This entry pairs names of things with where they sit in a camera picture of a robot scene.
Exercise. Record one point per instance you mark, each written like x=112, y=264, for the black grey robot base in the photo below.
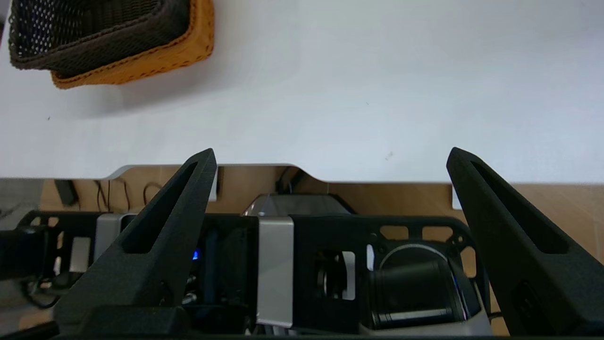
x=306, y=264

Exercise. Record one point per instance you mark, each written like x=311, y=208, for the white table leg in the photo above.
x=456, y=198
x=214, y=186

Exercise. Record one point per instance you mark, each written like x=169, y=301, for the dark brown wicker basket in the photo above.
x=94, y=38

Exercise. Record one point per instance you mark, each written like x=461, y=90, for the black power adapter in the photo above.
x=66, y=191

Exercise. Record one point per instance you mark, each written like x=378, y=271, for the orange wicker basket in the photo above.
x=179, y=52

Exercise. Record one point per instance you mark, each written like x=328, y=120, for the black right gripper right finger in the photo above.
x=533, y=269

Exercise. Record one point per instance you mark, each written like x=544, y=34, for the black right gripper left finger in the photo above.
x=155, y=264

